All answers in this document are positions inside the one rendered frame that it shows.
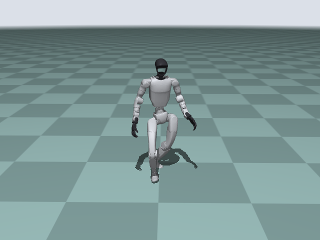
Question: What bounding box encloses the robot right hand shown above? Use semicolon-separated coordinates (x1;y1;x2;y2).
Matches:
131;117;138;138

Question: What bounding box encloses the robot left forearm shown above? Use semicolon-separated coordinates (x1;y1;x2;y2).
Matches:
179;95;190;118

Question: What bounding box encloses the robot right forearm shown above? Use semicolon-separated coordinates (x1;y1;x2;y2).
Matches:
132;97;141;122

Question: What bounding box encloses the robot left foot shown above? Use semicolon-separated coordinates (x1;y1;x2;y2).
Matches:
156;161;163;169

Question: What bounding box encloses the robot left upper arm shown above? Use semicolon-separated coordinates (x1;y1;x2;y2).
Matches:
170;78;184;103

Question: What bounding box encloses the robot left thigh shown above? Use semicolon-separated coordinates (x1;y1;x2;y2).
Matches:
161;113;178;150

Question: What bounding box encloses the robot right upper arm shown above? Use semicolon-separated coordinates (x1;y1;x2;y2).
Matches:
136;78;151;105

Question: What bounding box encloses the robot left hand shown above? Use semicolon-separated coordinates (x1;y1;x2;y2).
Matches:
185;112;197;131

